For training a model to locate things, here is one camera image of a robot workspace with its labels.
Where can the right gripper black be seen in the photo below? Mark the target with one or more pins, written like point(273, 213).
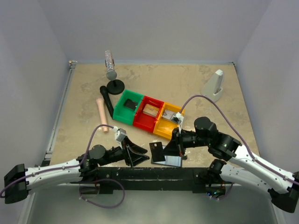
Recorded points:
point(177, 142)

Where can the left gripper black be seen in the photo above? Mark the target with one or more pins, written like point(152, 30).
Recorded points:
point(127, 152)

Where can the black leather card holder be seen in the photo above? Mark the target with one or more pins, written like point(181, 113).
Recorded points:
point(172, 161)

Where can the black VIP card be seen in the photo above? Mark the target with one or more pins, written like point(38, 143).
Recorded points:
point(156, 149)

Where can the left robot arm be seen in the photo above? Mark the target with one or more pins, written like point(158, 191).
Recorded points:
point(20, 181)

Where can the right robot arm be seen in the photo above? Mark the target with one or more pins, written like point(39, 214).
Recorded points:
point(234, 162)

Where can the silver cards in yellow bin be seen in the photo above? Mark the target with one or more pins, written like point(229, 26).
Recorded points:
point(167, 114)

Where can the gold cards in red bin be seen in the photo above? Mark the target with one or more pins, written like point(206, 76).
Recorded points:
point(150, 110)

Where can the yellow plastic bin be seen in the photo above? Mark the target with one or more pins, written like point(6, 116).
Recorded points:
point(164, 127)

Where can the red plastic bin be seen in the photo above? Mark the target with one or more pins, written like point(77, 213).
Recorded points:
point(143, 121)

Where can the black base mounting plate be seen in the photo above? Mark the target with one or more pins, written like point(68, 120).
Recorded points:
point(153, 179)

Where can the green plastic bin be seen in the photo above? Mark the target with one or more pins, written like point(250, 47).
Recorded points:
point(123, 114)

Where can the pink cylinder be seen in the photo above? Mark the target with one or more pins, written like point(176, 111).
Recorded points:
point(101, 109)

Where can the glitter tube on black stand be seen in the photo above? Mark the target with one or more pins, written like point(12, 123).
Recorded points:
point(114, 86)

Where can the white wedge stand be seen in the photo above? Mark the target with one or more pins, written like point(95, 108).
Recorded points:
point(213, 87)

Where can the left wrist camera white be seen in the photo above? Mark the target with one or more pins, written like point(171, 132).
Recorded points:
point(119, 134)

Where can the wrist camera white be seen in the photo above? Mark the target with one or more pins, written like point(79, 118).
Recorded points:
point(178, 119)
point(119, 134)

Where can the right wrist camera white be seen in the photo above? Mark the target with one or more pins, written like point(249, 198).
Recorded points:
point(178, 119)

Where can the black bin handle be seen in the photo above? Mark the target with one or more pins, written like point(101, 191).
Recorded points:
point(105, 94)

